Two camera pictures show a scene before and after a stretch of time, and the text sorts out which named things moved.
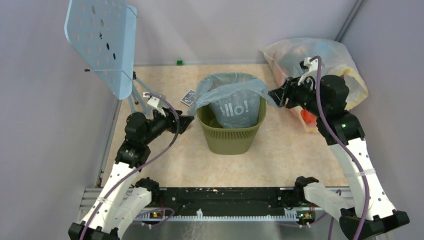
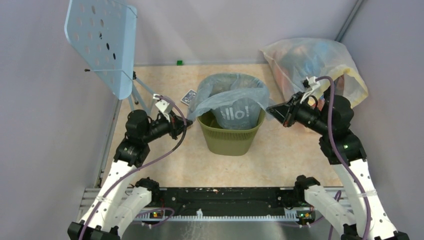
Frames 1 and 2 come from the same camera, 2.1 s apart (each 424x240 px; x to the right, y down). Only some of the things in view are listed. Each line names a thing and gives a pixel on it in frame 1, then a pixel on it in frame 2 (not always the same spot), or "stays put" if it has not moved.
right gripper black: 289,90 → 286,112
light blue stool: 104,33 stays put
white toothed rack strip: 290,215 stays put
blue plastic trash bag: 235,97 stays put
